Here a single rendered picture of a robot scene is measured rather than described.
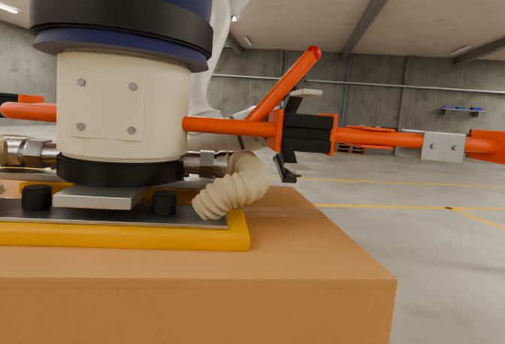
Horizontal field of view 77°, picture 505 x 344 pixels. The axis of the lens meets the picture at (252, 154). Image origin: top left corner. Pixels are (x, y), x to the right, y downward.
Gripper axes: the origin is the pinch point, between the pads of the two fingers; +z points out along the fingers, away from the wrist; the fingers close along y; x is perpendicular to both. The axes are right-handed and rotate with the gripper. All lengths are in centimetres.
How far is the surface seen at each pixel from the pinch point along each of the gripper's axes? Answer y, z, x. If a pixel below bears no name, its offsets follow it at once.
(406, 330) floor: 107, -100, -100
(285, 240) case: 12.8, 11.1, 4.7
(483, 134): -1.8, 0.8, -29.8
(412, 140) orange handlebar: 0.0, 3.8, -15.4
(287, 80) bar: -7.2, 1.2, 3.7
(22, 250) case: 12.8, 14.7, 31.7
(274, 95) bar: -4.9, 1.2, 5.4
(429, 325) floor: 107, -104, -117
